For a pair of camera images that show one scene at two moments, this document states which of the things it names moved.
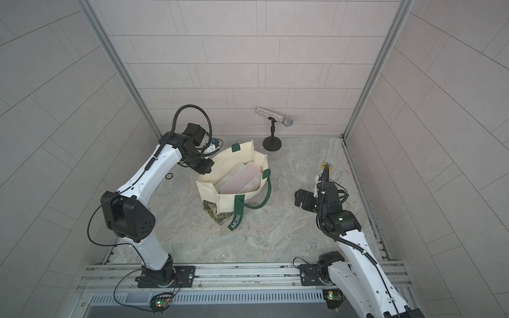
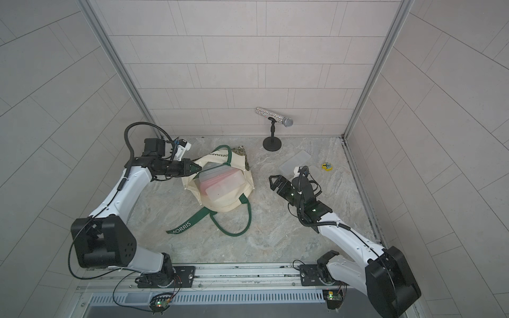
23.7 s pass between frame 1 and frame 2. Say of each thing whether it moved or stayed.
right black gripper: moved
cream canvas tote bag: moved
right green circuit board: stayed
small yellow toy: stayed
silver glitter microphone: stayed
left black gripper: moved
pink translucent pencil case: moved
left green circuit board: stayed
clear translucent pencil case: moved
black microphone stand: stayed
